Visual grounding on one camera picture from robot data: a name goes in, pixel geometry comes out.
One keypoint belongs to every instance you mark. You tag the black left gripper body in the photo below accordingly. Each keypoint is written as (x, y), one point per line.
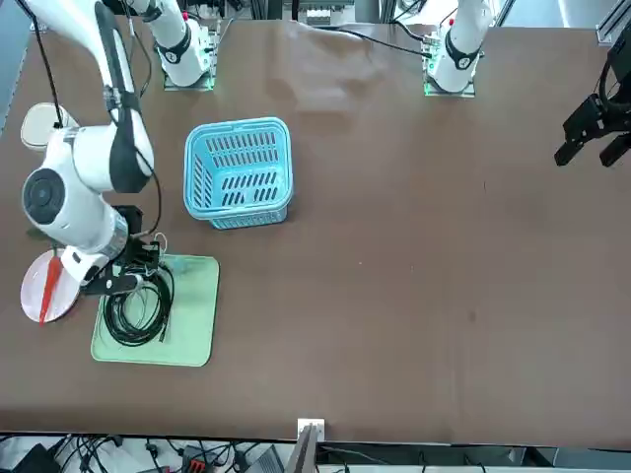
(622, 64)

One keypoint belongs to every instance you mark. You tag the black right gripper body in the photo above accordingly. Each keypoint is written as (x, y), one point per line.
(143, 253)

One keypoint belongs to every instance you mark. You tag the orange toy carrot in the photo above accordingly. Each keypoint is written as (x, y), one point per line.
(49, 290)

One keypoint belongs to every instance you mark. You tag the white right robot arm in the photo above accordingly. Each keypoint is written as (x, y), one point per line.
(79, 162)

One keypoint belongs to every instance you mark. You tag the green plastic tray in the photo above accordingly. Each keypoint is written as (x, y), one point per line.
(194, 315)

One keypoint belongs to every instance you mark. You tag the pink round plate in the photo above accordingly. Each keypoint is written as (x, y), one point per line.
(32, 290)

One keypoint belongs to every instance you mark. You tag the blue plastic basket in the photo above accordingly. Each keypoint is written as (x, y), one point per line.
(251, 214)

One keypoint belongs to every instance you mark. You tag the cream small trash bin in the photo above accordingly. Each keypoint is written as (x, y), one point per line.
(37, 125)

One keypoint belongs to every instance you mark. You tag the black box under table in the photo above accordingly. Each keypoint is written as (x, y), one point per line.
(34, 460)

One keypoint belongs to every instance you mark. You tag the red and black connector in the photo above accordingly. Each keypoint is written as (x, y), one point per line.
(193, 460)

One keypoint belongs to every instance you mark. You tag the grey power adapter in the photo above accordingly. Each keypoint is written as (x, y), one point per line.
(268, 460)

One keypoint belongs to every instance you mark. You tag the white power strip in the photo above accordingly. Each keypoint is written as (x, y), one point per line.
(318, 17)

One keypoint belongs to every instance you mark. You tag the aluminium corner bracket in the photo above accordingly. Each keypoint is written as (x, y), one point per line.
(607, 32)
(39, 22)

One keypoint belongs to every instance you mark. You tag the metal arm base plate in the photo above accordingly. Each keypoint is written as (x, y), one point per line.
(170, 86)
(468, 92)

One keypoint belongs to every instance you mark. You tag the grey metal post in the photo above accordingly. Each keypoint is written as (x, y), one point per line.
(303, 453)

